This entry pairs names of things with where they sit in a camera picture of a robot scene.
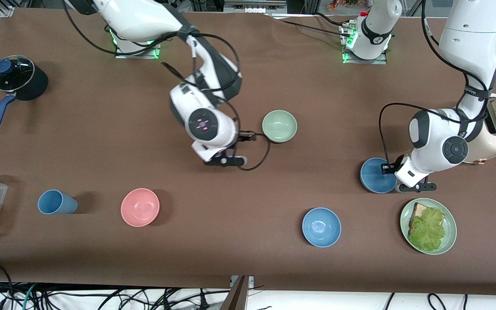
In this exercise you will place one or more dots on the pink bowl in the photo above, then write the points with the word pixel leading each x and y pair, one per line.
pixel 140 207

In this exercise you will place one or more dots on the green plate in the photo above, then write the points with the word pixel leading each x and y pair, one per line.
pixel 450 234

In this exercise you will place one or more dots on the aluminium frame profile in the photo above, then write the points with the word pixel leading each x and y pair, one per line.
pixel 6 10

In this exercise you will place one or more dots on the white toaster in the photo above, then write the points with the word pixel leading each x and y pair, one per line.
pixel 495 146

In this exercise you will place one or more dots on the orange background object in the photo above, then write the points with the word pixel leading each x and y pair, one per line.
pixel 342 4

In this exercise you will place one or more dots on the black pot with glass lid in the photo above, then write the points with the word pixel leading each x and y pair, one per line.
pixel 38 84

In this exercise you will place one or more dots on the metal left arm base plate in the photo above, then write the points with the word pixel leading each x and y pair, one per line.
pixel 381 61

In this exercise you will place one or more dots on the glass lid blue knob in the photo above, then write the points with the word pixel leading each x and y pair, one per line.
pixel 15 79

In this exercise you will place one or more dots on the dark wooden beam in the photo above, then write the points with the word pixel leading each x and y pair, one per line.
pixel 237 297

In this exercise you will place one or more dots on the metal table bracket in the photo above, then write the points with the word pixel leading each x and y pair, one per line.
pixel 251 280

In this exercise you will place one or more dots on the grey power strip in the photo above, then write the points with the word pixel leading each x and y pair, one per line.
pixel 254 6

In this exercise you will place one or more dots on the blue bowl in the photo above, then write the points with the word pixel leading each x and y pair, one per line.
pixel 373 178
pixel 321 227

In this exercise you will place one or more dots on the bread slice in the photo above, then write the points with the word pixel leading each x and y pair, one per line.
pixel 420 210

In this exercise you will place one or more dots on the blue cup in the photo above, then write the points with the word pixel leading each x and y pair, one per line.
pixel 56 202

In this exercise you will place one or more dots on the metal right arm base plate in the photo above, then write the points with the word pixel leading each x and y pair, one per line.
pixel 155 52

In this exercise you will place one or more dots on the green bowl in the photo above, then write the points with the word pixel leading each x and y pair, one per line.
pixel 279 125

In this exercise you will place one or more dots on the brown table cover mat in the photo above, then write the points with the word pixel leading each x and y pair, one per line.
pixel 230 215

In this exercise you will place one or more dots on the green lettuce leaf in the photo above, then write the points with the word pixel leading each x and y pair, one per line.
pixel 428 230

